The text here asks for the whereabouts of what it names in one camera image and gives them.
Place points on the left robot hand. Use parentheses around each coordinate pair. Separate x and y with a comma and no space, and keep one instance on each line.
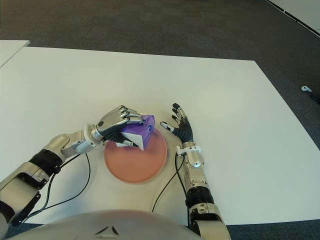
(112,122)

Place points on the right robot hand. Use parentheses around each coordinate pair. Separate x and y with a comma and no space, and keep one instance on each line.
(185,131)

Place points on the purple tissue paper pack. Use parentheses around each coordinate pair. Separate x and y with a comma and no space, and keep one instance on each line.
(147,127)

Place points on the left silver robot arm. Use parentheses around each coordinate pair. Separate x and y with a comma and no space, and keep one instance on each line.
(30,172)

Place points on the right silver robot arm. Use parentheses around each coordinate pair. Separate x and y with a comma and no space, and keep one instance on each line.
(195,160)

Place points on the pink round plate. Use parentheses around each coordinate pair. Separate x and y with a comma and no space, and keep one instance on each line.
(135,165)

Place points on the silver robot torso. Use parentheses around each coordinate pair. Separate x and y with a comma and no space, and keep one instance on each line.
(107,225)

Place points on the white side table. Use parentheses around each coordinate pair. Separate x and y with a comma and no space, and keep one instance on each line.
(12,50)

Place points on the white VR controller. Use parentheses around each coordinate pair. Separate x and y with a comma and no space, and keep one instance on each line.
(306,88)

